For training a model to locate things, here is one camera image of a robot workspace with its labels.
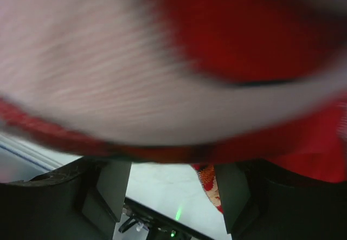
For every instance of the red pink printed pillowcase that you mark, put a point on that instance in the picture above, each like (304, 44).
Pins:
(199, 82)

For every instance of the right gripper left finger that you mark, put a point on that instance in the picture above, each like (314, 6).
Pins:
(81, 200)

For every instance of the aluminium front rail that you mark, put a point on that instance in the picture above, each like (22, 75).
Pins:
(22, 161)

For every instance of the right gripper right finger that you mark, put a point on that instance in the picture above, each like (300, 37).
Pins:
(263, 201)

